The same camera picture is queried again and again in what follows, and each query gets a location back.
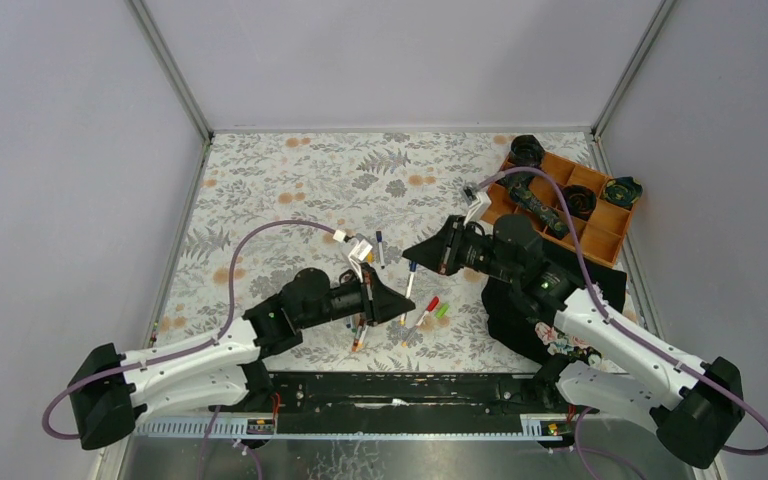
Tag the wooden compartment tray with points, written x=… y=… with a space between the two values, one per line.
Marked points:
x=602 y=207

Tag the white slotted cable duct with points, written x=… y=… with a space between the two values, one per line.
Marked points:
x=182 y=427

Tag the clear pen orange end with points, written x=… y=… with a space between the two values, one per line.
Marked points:
x=358 y=338

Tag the white pen blue end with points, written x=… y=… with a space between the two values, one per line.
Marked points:
x=409 y=286

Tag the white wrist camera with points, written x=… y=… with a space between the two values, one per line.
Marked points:
x=355 y=248
x=478 y=203

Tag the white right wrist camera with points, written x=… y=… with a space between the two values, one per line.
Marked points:
x=478 y=203

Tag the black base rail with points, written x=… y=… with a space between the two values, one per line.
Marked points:
x=321 y=402

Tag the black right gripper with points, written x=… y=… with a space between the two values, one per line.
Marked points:
x=452 y=246

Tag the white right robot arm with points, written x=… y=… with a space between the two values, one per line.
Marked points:
x=689 y=404

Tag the dark patterned fabric roll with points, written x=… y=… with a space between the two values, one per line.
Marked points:
x=517 y=186

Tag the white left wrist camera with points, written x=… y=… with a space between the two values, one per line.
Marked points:
x=355 y=248

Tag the dark rolled flower in tray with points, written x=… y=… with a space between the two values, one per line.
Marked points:
x=580 y=201

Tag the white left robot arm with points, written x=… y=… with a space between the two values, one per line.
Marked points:
x=114 y=392

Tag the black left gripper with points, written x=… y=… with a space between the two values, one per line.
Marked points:
x=367 y=299

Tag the green pen cap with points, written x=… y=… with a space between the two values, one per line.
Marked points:
x=442 y=310

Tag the floral patterned table mat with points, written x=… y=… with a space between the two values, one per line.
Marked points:
x=265 y=209

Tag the black floral cloth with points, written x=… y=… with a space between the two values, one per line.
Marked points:
x=533 y=336

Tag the dark green rolled flower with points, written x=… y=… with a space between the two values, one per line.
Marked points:
x=623 y=192

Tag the dark rolled fabric flower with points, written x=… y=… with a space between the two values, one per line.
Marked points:
x=527 y=151

